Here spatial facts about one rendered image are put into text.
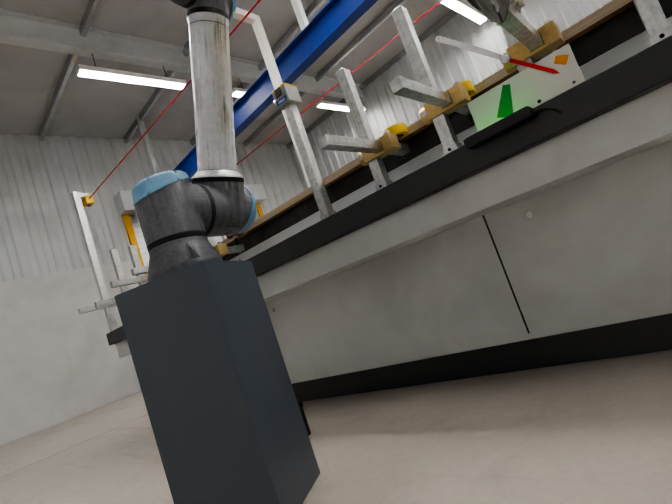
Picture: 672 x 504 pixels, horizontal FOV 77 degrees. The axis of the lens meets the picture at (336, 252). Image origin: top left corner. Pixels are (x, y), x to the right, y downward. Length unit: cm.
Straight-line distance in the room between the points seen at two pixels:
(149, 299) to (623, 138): 114
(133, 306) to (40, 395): 728
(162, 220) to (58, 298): 752
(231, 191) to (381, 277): 72
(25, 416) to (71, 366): 90
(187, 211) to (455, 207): 74
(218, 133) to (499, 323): 106
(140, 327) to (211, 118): 59
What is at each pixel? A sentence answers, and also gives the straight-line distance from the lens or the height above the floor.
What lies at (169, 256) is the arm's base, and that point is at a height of 65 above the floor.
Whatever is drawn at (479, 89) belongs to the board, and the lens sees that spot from 146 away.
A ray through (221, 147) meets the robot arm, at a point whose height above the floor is 93.
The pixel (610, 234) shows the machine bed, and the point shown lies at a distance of 139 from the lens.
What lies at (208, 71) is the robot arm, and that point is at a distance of 132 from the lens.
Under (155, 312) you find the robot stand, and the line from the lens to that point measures 107.
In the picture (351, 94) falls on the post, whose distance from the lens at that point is 147.
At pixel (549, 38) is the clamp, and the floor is 83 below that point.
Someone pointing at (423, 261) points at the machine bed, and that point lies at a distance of 157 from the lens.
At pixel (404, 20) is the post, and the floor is 111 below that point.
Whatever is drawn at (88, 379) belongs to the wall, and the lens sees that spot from 849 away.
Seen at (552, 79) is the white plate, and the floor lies 74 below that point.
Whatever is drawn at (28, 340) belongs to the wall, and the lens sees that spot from 841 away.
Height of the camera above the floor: 42
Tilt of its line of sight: 6 degrees up
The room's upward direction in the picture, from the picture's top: 19 degrees counter-clockwise
